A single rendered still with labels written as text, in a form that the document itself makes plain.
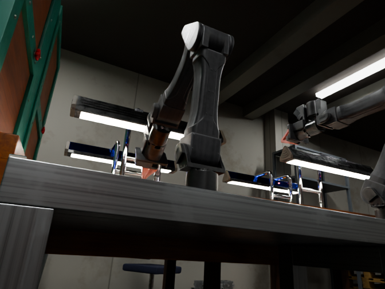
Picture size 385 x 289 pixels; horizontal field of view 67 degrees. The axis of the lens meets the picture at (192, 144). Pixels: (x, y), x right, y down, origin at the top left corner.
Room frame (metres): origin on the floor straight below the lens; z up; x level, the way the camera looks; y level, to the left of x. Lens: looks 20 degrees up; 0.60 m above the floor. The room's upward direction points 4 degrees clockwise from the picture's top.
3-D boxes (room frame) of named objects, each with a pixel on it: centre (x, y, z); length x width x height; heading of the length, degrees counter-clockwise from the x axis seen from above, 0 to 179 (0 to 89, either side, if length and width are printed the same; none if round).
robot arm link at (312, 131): (1.01, -0.46, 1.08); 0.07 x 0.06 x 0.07; 27
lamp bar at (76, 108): (1.07, 0.16, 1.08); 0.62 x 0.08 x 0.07; 113
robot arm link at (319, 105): (0.98, -0.48, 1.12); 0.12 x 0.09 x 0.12; 27
